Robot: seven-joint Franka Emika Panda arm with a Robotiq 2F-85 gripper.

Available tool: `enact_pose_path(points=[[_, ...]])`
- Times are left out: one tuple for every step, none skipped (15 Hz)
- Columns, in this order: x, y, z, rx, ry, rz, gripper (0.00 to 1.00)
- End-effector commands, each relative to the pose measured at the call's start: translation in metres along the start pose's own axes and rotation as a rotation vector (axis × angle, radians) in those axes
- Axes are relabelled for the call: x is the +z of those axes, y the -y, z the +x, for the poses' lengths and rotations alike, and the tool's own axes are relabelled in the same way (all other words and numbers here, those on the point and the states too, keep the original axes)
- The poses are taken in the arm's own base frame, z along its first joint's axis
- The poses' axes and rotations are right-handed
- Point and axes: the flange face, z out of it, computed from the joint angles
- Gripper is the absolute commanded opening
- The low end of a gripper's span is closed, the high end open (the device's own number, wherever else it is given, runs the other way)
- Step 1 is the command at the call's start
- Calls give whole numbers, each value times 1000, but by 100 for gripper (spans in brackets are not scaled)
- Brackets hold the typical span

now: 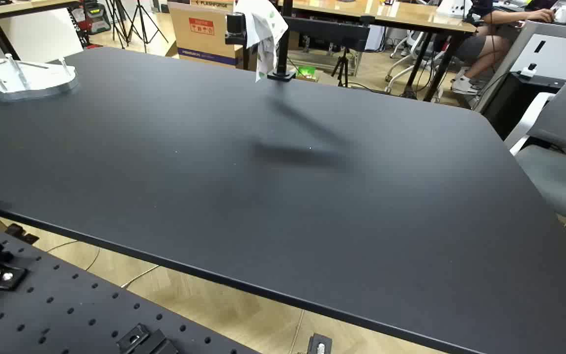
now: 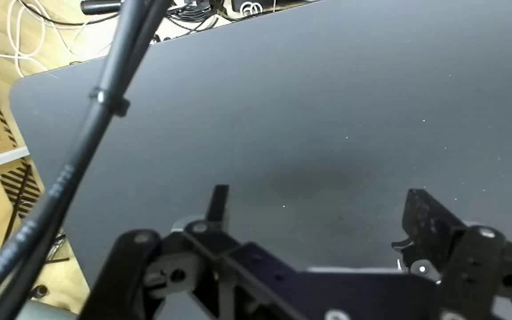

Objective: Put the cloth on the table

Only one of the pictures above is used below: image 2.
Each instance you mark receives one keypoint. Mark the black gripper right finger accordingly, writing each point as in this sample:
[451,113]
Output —
[434,227]

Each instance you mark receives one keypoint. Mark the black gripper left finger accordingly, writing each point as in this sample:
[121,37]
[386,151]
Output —
[126,266]

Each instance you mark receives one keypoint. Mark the black device with white logo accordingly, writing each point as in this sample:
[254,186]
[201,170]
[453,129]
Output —
[249,7]

